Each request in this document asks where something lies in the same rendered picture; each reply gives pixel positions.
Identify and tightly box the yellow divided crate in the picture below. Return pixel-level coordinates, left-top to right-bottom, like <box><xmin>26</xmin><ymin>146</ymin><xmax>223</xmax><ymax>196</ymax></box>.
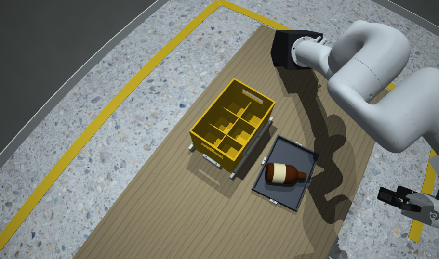
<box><xmin>189</xmin><ymin>78</ymin><xmax>276</xmax><ymax>174</ymax></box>

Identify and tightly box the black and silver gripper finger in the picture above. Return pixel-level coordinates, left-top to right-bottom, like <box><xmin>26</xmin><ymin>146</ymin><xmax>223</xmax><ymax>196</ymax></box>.
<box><xmin>377</xmin><ymin>187</ymin><xmax>421</xmax><ymax>212</ymax></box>
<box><xmin>396</xmin><ymin>186</ymin><xmax>417</xmax><ymax>196</ymax></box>

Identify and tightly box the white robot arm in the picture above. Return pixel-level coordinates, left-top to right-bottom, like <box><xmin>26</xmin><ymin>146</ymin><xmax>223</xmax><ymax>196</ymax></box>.
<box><xmin>291</xmin><ymin>20</ymin><xmax>439</xmax><ymax>177</ymax></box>

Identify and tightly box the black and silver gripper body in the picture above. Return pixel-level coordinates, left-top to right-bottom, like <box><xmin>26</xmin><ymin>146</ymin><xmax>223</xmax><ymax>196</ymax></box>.
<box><xmin>401</xmin><ymin>193</ymin><xmax>439</xmax><ymax>229</ymax></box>

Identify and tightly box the brown bottle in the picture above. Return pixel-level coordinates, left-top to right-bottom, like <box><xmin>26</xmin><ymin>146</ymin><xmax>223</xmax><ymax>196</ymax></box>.
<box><xmin>265</xmin><ymin>163</ymin><xmax>307</xmax><ymax>184</ymax></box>

